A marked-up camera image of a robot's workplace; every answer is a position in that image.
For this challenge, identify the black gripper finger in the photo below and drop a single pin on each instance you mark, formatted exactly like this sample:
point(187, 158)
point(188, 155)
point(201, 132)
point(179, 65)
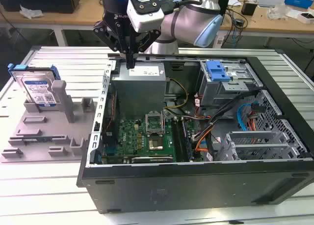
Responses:
point(108, 36)
point(149, 40)

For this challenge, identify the hard disk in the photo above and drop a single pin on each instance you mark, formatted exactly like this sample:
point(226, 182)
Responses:
point(36, 87)

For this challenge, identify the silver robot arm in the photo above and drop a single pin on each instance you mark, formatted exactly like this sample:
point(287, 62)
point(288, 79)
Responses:
point(186, 21)

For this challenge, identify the silver disk bay cage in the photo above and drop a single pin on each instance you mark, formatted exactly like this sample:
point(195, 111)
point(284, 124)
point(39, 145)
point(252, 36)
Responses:
point(257, 146)

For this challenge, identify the grey power supply box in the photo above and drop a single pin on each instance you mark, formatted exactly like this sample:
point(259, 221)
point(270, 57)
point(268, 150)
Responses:
point(139, 92)

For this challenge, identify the blue plastic drive latch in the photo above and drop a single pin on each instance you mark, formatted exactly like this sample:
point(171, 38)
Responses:
point(216, 70)

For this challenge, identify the white crumpled plastic bag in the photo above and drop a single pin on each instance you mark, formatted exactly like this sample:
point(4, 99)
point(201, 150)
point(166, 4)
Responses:
point(30, 11)

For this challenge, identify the silver optical drive cage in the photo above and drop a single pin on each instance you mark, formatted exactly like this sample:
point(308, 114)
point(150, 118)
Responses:
point(213, 94)

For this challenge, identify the green motherboard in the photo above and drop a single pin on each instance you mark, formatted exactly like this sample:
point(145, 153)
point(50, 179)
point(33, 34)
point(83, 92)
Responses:
point(130, 136)

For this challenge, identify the CPU socket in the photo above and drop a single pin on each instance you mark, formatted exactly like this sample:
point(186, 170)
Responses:
point(155, 142)

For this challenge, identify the grey plastic parts rack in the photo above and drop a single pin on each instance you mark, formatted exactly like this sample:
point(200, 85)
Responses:
point(61, 126)

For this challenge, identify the black RAM slot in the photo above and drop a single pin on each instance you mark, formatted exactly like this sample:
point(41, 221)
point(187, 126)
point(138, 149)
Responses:
point(178, 139)
point(184, 139)
point(189, 139)

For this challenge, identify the small black box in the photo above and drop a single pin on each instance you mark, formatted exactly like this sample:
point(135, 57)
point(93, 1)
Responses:
point(249, 8)

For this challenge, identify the black plastic card holder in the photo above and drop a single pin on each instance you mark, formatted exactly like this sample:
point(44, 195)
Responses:
point(152, 159)

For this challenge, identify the grey flat device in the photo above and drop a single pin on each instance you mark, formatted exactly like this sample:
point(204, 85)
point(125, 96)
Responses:
point(269, 2)

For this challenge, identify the blue white cardboard box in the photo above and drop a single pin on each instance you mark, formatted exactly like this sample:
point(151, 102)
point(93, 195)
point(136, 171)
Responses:
point(299, 0)

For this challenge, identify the small white box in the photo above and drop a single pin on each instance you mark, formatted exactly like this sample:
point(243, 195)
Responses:
point(306, 18)

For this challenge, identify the black open PC case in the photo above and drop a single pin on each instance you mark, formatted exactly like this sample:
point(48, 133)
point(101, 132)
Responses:
point(196, 193)

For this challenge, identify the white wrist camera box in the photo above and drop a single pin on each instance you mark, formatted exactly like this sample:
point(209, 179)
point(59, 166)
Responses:
point(147, 16)

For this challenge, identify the wooden desk white frame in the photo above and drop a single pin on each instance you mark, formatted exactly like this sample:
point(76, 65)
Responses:
point(73, 18)
point(269, 23)

